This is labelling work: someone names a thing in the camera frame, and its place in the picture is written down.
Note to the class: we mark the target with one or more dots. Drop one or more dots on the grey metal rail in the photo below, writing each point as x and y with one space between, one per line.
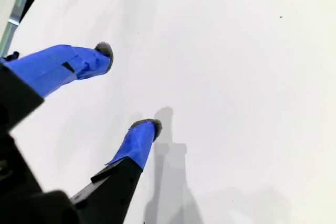
15 11

